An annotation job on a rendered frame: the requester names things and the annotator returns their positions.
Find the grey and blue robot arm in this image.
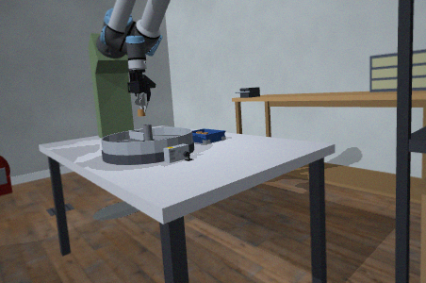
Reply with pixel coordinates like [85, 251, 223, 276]
[96, 0, 171, 70]

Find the grey round turntable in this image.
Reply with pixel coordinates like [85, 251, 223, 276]
[101, 127, 194, 165]

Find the blue crate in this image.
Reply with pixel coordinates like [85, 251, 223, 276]
[192, 128, 226, 144]

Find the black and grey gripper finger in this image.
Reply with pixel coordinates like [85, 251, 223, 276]
[135, 92, 144, 109]
[139, 88, 151, 112]

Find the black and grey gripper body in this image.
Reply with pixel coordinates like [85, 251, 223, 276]
[127, 69, 149, 93]

